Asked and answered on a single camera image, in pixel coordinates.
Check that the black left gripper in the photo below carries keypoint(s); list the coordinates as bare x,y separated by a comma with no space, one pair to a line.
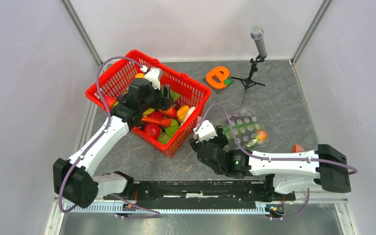
163,103

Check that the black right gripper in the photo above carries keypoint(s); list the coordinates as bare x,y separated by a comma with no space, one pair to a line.
221,138

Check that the green toy bell pepper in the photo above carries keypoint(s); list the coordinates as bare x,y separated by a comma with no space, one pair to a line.
174,95

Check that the clear dotted zip bag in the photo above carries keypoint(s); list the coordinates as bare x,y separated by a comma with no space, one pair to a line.
242,116

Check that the yellow green toy mango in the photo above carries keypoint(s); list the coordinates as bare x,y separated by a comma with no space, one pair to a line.
261,136

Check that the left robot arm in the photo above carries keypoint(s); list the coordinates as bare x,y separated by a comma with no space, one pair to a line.
74,178

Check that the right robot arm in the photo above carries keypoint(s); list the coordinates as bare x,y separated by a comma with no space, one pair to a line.
324,168

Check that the red plastic shopping basket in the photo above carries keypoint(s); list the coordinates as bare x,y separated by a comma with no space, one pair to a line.
117,78

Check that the red toy pomegranate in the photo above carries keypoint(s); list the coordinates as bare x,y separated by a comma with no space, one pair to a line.
156,115

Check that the red toy apple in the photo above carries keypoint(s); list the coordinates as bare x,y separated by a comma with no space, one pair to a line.
153,130

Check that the light green toy cabbage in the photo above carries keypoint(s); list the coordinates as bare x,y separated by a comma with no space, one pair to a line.
168,132

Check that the orange yellow round fruit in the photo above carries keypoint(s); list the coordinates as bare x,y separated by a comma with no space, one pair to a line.
140,75

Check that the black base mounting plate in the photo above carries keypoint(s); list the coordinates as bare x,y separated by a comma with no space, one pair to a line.
214,194

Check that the red strawberry toy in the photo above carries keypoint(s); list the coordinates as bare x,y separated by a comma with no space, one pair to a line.
110,101

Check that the orange letter e block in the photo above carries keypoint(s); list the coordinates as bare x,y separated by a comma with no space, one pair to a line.
218,78

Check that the black microphone tripod stand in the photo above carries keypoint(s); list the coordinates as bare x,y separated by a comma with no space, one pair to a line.
248,82

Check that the small orange toy piece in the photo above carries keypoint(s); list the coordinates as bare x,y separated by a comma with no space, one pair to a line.
298,149

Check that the grey microphone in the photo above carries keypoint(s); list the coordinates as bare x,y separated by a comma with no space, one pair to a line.
257,34

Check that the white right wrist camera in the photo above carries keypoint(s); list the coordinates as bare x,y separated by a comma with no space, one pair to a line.
204,131

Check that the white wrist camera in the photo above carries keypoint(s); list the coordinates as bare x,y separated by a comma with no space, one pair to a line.
204,131
153,75

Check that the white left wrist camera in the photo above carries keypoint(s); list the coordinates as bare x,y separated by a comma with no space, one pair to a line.
153,75

